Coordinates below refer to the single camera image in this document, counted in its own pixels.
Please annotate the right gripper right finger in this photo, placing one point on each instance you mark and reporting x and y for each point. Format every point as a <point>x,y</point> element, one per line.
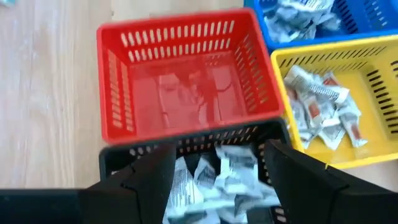
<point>298,183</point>

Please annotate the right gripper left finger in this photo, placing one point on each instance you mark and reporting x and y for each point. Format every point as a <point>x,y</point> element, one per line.
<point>152,180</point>

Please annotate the white packet dark print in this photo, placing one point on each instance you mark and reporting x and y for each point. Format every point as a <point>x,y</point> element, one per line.
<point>183,189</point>
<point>239,165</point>
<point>205,174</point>
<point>311,4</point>
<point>280,29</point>
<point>248,194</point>
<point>325,21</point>

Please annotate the white packet grey print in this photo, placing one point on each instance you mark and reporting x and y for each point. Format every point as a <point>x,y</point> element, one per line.
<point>199,213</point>
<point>317,88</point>

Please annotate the black plastic basket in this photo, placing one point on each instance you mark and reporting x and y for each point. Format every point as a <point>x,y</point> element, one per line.
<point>199,141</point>

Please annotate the yellow plastic basket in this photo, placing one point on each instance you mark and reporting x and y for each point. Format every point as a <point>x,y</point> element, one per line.
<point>370,130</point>

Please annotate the red plastic basket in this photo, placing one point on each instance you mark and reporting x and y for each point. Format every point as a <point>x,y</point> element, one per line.
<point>186,93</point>

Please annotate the blue plastic basket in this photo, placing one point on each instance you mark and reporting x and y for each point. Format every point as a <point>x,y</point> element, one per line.
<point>357,21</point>

